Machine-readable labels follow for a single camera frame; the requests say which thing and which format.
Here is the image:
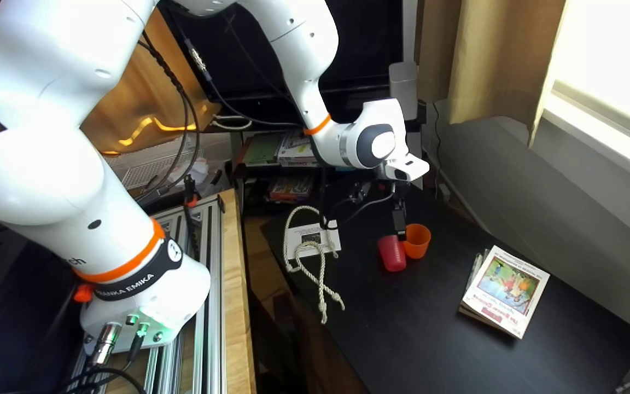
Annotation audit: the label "white twisted rope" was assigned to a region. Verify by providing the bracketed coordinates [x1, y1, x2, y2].
[285, 203, 349, 328]

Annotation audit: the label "black base cable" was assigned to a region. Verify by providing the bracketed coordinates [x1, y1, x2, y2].
[62, 360, 150, 394]

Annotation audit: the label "black television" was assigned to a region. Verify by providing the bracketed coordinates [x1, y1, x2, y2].
[160, 0, 406, 111]

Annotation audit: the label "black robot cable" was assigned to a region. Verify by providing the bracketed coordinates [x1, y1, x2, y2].
[138, 12, 406, 227]

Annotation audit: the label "bright window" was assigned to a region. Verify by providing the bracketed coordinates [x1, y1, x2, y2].
[531, 0, 630, 193]

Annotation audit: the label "green white game box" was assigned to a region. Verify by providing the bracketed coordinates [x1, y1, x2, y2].
[245, 130, 318, 171]

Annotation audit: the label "small white speaker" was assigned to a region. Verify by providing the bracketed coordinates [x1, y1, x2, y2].
[390, 58, 420, 122]

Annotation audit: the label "aluminium frame rails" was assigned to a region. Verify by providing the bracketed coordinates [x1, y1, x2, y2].
[67, 193, 231, 394]

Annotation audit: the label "white cable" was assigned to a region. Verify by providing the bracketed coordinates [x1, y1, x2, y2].
[212, 111, 257, 134]

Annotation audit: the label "brown wooden furniture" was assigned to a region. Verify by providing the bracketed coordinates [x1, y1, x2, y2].
[82, 9, 224, 159]

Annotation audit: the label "light wooden board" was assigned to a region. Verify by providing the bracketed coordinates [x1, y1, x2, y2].
[219, 186, 259, 394]

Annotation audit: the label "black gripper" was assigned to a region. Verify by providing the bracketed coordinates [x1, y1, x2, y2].
[386, 173, 413, 241]

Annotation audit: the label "pink plastic cup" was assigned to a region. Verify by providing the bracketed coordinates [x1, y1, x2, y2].
[377, 232, 409, 275]

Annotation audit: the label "tan curtain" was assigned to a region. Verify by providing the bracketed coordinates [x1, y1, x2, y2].
[415, 0, 569, 126]

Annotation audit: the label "orange plastic cup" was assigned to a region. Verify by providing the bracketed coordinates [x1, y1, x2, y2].
[401, 221, 433, 261]

